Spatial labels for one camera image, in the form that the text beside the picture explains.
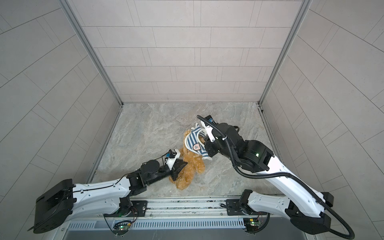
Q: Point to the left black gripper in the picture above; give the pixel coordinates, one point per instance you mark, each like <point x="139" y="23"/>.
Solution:
<point x="174" y="171"/>

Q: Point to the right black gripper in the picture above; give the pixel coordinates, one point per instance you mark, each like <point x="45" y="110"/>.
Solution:
<point x="208" y="143"/>

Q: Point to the brown teddy bear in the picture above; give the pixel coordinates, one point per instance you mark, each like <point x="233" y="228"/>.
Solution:
<point x="195" y="165"/>

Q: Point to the blue white striped knit sweater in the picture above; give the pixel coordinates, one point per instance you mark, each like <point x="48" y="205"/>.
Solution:
<point x="194" y="143"/>

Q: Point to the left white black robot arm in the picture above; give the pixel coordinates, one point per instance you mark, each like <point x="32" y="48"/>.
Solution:
<point x="46" y="216"/>

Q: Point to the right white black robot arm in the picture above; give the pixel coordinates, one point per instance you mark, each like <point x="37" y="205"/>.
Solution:
<point x="254" y="160"/>

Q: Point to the white ventilation grille strip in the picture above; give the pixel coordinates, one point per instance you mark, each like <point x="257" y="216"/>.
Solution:
<point x="161" y="224"/>

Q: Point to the right small circuit board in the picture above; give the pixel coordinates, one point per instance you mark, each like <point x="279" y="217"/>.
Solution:
<point x="251" y="225"/>

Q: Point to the small circuit board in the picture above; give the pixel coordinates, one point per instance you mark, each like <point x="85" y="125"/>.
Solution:
<point x="123" y="225"/>
<point x="251" y="225"/>

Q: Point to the left small circuit board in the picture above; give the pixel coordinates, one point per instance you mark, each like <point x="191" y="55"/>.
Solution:
<point x="123" y="225"/>

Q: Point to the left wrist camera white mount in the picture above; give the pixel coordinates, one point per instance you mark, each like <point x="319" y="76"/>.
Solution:
<point x="171" y="157"/>

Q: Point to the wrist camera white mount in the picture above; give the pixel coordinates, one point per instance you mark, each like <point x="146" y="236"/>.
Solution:
<point x="171" y="157"/>
<point x="208" y="128"/>

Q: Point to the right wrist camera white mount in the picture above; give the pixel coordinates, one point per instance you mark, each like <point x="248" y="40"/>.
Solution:
<point x="208" y="128"/>

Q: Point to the aluminium mounting rail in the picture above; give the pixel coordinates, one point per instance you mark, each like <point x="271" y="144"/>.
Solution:
<point x="186" y="207"/>

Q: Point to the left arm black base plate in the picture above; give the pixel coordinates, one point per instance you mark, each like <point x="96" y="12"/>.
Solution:
<point x="136" y="209"/>

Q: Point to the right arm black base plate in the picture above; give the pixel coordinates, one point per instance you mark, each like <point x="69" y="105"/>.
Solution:
<point x="234" y="208"/>

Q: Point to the right aluminium corner post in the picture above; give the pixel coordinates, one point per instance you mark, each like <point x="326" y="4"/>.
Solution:
<point x="288" y="42"/>

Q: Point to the aluminium corner post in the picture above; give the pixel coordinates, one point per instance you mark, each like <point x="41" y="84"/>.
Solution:
<point x="70" y="15"/>
<point x="288" y="42"/>

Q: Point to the left aluminium corner post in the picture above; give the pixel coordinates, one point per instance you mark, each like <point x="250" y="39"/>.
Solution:
<point x="70" y="15"/>

